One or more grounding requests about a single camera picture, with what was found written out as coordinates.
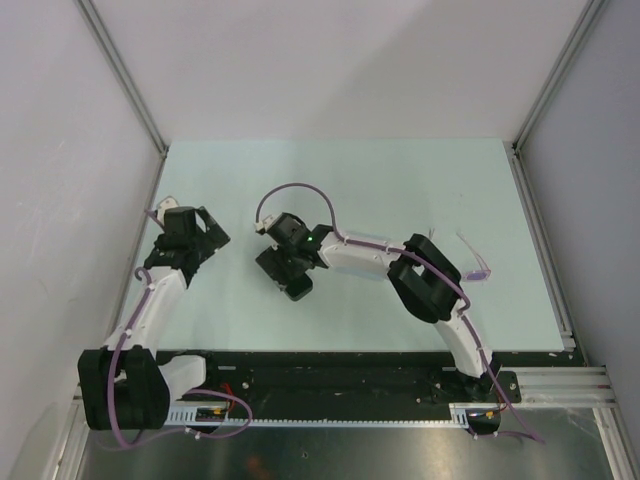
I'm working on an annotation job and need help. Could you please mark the dark green glasses case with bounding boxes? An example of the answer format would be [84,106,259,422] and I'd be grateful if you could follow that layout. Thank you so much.
[284,275,313,302]

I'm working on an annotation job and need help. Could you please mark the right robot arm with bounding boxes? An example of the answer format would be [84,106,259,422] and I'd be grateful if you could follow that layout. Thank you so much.
[255,212,500,401]

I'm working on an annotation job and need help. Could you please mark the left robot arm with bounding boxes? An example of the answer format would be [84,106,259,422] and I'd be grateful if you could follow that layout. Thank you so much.
[77,197,230,432]

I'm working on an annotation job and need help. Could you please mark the pink transparent sunglasses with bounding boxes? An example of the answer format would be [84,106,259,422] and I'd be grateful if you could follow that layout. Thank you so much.
[427,227,492,283]

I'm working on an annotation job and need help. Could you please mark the light blue cleaning cloth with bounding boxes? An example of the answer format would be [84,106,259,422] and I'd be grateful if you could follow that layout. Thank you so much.
[334,230,390,281]

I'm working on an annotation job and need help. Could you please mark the front aluminium crossbar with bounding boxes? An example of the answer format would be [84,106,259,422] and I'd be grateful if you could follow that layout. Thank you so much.
[72,367,614,406]

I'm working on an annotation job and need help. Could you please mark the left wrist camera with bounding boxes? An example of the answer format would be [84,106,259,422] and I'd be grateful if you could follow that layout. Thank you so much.
[155,196,179,224]

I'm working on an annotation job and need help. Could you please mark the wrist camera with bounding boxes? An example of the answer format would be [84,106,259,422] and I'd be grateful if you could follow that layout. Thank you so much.
[254,215,276,235]
[155,196,179,224]

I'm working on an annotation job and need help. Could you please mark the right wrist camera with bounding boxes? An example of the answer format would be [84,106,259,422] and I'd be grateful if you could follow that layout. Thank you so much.
[254,215,276,235]

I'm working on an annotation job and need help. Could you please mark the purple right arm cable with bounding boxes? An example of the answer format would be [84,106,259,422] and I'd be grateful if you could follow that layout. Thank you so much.
[254,182,546,446]

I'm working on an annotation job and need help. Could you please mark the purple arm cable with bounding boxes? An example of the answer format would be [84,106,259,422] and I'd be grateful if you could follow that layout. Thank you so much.
[254,182,546,446]
[94,209,254,449]

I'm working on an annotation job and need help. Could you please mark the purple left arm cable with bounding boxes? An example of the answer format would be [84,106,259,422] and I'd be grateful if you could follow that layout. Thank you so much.
[94,209,254,449]

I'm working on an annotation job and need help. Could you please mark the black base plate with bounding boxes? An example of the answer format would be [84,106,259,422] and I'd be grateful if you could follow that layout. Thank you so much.
[164,349,584,421]

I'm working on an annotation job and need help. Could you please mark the white slotted cable duct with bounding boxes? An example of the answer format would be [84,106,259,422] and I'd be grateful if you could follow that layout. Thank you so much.
[164,403,474,430]

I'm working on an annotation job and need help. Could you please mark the left aluminium frame post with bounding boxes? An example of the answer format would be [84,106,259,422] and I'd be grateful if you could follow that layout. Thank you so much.
[74,0,169,160]

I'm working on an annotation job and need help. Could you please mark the aluminium frame post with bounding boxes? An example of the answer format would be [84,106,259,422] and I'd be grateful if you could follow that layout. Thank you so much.
[511,0,610,153]
[74,0,169,160]

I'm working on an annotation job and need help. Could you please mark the aluminium rail right edge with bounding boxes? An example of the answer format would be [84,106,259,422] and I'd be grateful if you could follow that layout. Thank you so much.
[504,142,579,352]

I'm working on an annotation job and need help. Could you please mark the right aluminium frame post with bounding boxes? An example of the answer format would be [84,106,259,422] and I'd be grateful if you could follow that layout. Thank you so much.
[511,0,610,153]

